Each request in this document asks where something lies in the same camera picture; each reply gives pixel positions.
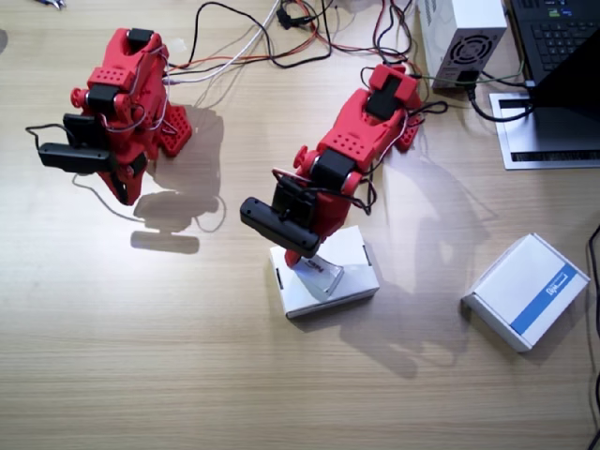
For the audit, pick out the small white tube packet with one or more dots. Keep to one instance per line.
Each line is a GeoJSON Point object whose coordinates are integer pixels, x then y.
{"type": "Point", "coordinates": [323, 281]}

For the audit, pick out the red robot arm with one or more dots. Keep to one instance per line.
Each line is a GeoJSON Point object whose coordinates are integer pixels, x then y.
{"type": "Point", "coordinates": [356, 131]}
{"type": "Point", "coordinates": [140, 94]}

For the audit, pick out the white cardboard box plain lid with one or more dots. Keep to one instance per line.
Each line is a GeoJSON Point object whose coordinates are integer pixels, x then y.
{"type": "Point", "coordinates": [356, 276]}

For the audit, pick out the white box with blue stripe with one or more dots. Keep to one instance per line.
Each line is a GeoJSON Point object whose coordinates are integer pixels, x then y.
{"type": "Point", "coordinates": [511, 281]}

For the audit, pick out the clear tape patch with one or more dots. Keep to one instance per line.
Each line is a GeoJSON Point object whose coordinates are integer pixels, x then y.
{"type": "Point", "coordinates": [178, 47]}

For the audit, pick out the white power supply with fan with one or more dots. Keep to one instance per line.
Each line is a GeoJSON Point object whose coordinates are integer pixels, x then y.
{"type": "Point", "coordinates": [469, 19]}

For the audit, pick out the black laptop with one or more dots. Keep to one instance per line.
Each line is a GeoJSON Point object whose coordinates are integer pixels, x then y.
{"type": "Point", "coordinates": [576, 94]}
{"type": "Point", "coordinates": [553, 33]}

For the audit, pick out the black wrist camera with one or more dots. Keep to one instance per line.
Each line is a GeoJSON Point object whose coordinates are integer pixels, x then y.
{"type": "Point", "coordinates": [276, 227]}
{"type": "Point", "coordinates": [75, 159]}

